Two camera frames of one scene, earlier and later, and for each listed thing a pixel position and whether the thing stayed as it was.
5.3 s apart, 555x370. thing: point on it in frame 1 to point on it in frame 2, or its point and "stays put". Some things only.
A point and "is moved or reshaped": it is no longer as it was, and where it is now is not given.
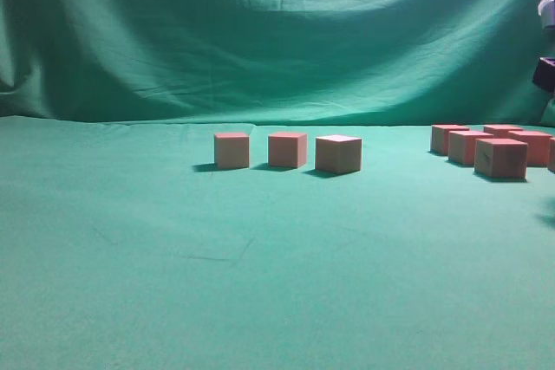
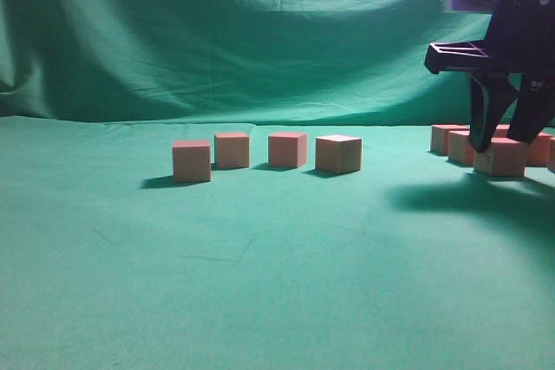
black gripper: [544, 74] to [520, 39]
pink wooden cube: [538, 146] to [191, 161]
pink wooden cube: [338, 153] stays put
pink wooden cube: [287, 149] stays put
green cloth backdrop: [298, 40] stays put
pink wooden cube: [231, 150] stays put
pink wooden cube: [461, 146] stays put
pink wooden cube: [551, 154] stays put
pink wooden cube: [501, 130] is moved or reshaped
